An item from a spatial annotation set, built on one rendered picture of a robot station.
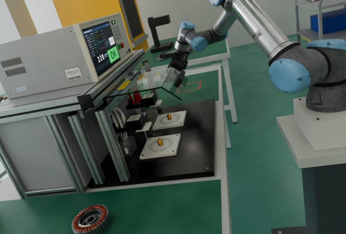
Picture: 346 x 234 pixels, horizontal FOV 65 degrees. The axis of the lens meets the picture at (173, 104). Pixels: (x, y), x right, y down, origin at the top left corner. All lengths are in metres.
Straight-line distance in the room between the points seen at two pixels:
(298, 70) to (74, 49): 0.72
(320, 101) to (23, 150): 1.06
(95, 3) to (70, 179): 3.96
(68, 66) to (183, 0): 5.41
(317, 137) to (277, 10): 5.52
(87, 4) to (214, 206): 4.35
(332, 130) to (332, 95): 0.11
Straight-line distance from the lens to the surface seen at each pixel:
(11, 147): 1.15
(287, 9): 6.46
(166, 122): 1.32
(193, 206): 0.86
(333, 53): 1.00
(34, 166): 1.15
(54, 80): 1.08
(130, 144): 1.14
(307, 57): 0.93
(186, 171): 0.96
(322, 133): 1.01
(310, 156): 1.01
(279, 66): 0.90
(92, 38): 1.04
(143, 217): 0.88
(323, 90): 1.04
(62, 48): 1.03
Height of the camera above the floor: 1.32
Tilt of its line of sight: 21 degrees down
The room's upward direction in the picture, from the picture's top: 15 degrees counter-clockwise
